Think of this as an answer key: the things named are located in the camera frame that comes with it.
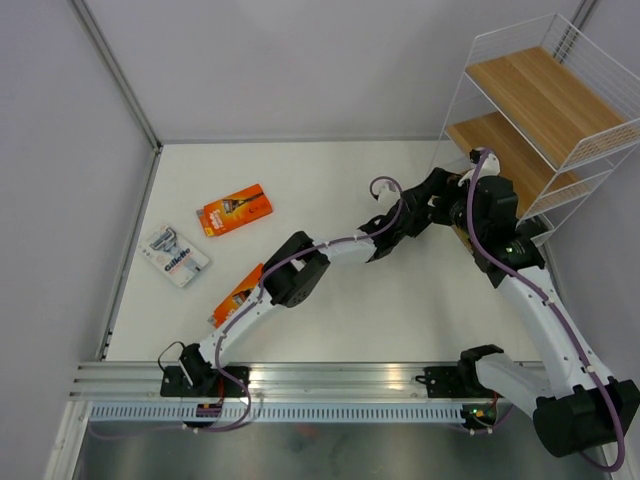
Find aluminium corner frame post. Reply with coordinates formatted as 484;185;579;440
67;0;162;153

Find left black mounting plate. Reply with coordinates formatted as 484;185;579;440
160;366;246;398

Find white slotted cable duct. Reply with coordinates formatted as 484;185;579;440
89;402;492;424

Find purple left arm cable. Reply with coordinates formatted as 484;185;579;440
87;174;405;441

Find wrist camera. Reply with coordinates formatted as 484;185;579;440
376;181;395;205
458;147;501;186

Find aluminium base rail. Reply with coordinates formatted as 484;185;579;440
65;361;456;403

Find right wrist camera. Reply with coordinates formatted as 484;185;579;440
458;147;501;186

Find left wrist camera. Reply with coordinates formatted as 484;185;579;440
376;181;395;205

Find white wire wooden shelf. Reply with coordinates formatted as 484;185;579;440
439;14;639;245

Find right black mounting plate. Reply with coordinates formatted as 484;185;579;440
423;365;467;399

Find black mounting plate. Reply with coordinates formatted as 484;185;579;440
423;365;467;399
160;366;246;398

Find white Gillette razor pack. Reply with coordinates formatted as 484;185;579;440
137;223;211;288

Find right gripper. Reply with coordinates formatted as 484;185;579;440
401;167;486;241

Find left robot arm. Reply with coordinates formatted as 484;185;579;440
160;168;451;398

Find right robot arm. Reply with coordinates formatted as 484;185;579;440
428;169;639;457

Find orange razor box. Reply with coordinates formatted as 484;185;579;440
196;184;273;237
209;263;264;328

